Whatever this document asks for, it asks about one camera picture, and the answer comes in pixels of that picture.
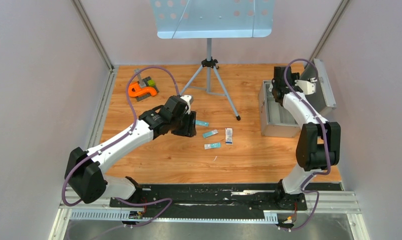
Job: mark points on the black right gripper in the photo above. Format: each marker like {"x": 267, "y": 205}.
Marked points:
{"x": 294, "y": 77}

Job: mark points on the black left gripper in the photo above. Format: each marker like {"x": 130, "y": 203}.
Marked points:
{"x": 190, "y": 130}

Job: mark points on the blue white sachet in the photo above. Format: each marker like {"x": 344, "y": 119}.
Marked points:
{"x": 210, "y": 133}
{"x": 212, "y": 146}

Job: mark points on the small white blue box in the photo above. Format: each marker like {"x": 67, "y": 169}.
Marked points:
{"x": 228, "y": 136}

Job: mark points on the grey plastic tray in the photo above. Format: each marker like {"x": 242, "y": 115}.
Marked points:
{"x": 277, "y": 114}

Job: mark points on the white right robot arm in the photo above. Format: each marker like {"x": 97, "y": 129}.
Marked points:
{"x": 318, "y": 147}

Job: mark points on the blue Basewing sachet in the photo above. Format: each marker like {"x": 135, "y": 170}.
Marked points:
{"x": 201, "y": 123}

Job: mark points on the grey metal case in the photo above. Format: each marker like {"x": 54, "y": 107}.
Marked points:
{"x": 302, "y": 107}

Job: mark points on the orange grey toy fixture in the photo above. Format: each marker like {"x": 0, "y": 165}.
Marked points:
{"x": 143, "y": 88}

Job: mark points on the blue music stand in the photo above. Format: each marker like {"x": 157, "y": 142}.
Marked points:
{"x": 212, "y": 19}

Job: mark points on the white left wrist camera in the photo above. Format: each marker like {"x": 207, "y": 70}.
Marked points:
{"x": 189, "y": 99}

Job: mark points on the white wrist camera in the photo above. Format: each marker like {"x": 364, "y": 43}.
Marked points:
{"x": 306, "y": 87}
{"x": 189, "y": 99}

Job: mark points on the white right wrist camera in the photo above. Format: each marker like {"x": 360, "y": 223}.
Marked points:
{"x": 306, "y": 87}

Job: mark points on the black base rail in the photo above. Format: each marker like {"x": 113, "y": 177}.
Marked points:
{"x": 213, "y": 201}

